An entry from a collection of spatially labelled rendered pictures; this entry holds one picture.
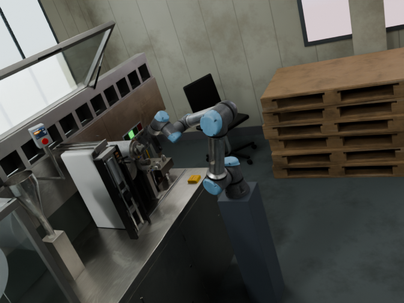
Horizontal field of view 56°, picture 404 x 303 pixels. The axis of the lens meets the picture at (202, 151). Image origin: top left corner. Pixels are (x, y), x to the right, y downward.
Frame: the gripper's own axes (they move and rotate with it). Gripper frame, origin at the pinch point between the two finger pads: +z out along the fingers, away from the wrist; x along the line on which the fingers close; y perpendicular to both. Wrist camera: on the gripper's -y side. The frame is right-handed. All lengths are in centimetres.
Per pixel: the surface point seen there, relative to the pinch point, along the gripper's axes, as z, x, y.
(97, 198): 18.0, 34.9, 2.7
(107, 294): 9, 81, -36
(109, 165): -15.8, 37.4, 5.9
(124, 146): 2.3, 3.7, 10.9
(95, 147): -13.6, 32.0, 18.2
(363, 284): -10, -24, -169
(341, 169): 5, -150, -143
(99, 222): 37, 35, -7
